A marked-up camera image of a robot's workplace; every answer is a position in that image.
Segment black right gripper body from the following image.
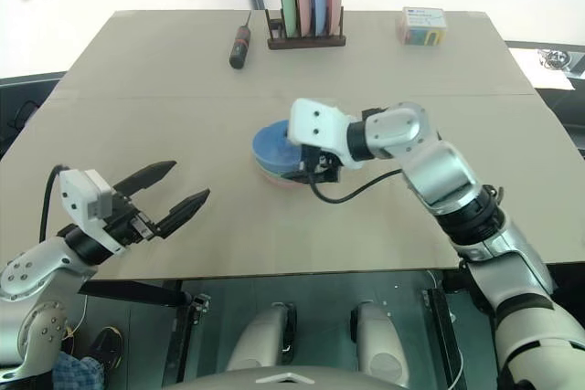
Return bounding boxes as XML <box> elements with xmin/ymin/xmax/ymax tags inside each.
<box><xmin>297</xmin><ymin>143</ymin><xmax>344</xmax><ymax>185</ymax></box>

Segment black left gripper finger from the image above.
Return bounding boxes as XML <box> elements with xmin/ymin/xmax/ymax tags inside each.
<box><xmin>112</xmin><ymin>160</ymin><xmax>178</xmax><ymax>203</ymax></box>
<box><xmin>154</xmin><ymin>187</ymin><xmax>212</xmax><ymax>241</ymax></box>

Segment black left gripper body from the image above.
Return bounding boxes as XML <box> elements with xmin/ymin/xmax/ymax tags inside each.
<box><xmin>103</xmin><ymin>192</ymin><xmax>160</xmax><ymax>246</ymax></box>

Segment blue bowl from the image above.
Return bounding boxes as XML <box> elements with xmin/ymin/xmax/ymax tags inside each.
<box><xmin>250</xmin><ymin>119</ymin><xmax>305</xmax><ymax>173</ymax></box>

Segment pink bowl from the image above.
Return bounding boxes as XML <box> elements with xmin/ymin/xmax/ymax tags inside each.
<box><xmin>261</xmin><ymin>171</ymin><xmax>317</xmax><ymax>191</ymax></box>

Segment green bowl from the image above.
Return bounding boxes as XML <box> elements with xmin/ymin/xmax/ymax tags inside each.
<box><xmin>253</xmin><ymin>160</ymin><xmax>293</xmax><ymax>180</ymax></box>

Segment dark wooden plate rack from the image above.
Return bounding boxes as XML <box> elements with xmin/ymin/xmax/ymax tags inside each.
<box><xmin>265</xmin><ymin>7</ymin><xmax>347</xmax><ymax>50</ymax></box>

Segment black shoe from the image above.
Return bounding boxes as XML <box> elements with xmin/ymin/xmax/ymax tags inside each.
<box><xmin>85</xmin><ymin>326</ymin><xmax>124</xmax><ymax>369</ymax></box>

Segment black screwdriver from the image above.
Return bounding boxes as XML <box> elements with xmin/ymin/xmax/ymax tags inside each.
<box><xmin>228</xmin><ymin>9</ymin><xmax>254</xmax><ymax>70</ymax></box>

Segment grey left robot leg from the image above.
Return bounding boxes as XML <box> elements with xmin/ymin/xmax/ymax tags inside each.
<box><xmin>226</xmin><ymin>301</ymin><xmax>299</xmax><ymax>374</ymax></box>

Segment grey robot leg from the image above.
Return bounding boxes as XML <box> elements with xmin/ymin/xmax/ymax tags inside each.
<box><xmin>226</xmin><ymin>301</ymin><xmax>299</xmax><ymax>374</ymax></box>
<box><xmin>349</xmin><ymin>300</ymin><xmax>415</xmax><ymax>387</ymax></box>

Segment blue checked cloth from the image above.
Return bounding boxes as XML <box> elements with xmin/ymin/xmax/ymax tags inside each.
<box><xmin>51</xmin><ymin>352</ymin><xmax>107</xmax><ymax>390</ymax></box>

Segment small colourful card box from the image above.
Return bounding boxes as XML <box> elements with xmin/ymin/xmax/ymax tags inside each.
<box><xmin>395</xmin><ymin>5</ymin><xmax>448</xmax><ymax>47</ymax></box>

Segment grey right robot leg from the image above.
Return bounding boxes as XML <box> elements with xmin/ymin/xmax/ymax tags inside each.
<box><xmin>349</xmin><ymin>300</ymin><xmax>415</xmax><ymax>387</ymax></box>

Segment grey robot torso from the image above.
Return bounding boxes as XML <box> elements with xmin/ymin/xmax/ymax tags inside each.
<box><xmin>162</xmin><ymin>364</ymin><xmax>415</xmax><ymax>390</ymax></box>

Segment black table leg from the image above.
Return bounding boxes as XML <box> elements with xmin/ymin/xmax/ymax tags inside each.
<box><xmin>420</xmin><ymin>287</ymin><xmax>465</xmax><ymax>390</ymax></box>

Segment white paper sheet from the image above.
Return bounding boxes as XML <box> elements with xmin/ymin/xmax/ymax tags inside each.
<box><xmin>505</xmin><ymin>47</ymin><xmax>576</xmax><ymax>90</ymax></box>

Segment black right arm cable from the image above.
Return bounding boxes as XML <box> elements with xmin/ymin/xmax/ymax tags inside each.
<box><xmin>308</xmin><ymin>169</ymin><xmax>405</xmax><ymax>205</ymax></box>

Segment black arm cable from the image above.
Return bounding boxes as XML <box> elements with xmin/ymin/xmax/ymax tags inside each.
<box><xmin>38</xmin><ymin>164</ymin><xmax>70</xmax><ymax>245</ymax></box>
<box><xmin>308</xmin><ymin>169</ymin><xmax>405</xmax><ymax>205</ymax></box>

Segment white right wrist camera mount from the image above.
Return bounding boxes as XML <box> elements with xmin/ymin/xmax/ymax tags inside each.
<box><xmin>286</xmin><ymin>97</ymin><xmax>367</xmax><ymax>170</ymax></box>

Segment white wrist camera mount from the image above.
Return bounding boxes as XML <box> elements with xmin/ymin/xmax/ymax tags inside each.
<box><xmin>58</xmin><ymin>168</ymin><xmax>129</xmax><ymax>257</ymax></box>
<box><xmin>286</xmin><ymin>97</ymin><xmax>367</xmax><ymax>170</ymax></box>

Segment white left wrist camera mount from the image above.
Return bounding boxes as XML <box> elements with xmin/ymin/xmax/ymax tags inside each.
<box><xmin>58</xmin><ymin>168</ymin><xmax>129</xmax><ymax>257</ymax></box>

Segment black table frame bar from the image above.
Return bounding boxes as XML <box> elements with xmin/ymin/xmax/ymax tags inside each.
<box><xmin>80</xmin><ymin>279</ymin><xmax>194</xmax><ymax>310</ymax></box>

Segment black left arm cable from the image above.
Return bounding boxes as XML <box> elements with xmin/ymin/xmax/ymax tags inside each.
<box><xmin>38</xmin><ymin>164</ymin><xmax>70</xmax><ymax>245</ymax></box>

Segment tangled black cables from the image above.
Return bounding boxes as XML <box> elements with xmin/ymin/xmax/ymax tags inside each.
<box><xmin>537</xmin><ymin>47</ymin><xmax>571</xmax><ymax>70</ymax></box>

